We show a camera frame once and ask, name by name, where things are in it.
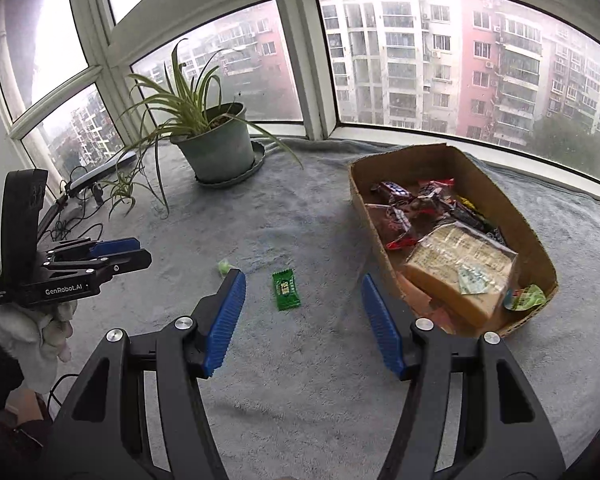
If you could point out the brown cardboard box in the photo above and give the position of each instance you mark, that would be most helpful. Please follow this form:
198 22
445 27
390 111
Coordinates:
510 210

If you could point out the green plant pot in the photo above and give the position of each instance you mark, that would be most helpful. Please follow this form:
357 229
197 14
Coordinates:
220 150

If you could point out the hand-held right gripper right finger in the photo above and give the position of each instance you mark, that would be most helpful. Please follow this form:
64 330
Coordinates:
382 327

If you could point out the green pot saucer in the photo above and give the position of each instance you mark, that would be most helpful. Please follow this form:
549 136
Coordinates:
257 160

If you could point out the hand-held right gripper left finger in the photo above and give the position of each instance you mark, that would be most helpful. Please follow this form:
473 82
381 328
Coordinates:
227 320

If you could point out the dark green candy packet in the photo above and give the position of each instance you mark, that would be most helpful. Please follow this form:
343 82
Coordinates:
285 290

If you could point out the spider plant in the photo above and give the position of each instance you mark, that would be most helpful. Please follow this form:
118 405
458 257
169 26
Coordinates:
185 110

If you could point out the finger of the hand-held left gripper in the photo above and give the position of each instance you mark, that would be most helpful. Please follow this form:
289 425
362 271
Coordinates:
130 260
115 246

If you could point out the small green candy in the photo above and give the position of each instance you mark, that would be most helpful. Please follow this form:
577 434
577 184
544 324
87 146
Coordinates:
224 266

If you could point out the clear bread loaf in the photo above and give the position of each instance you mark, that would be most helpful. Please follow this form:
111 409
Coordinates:
460 265

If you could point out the grey bar lamp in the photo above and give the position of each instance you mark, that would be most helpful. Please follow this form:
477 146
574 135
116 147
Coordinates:
105 170

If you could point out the white window frame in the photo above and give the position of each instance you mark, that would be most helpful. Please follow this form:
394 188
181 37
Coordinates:
305 60

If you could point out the yellow jelly cup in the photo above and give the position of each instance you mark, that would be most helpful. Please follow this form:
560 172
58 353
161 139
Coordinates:
527 297

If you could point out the person's left hand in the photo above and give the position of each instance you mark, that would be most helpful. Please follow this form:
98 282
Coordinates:
25 340

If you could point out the small brown chocolate bar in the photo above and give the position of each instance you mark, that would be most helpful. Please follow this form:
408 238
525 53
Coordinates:
392 190

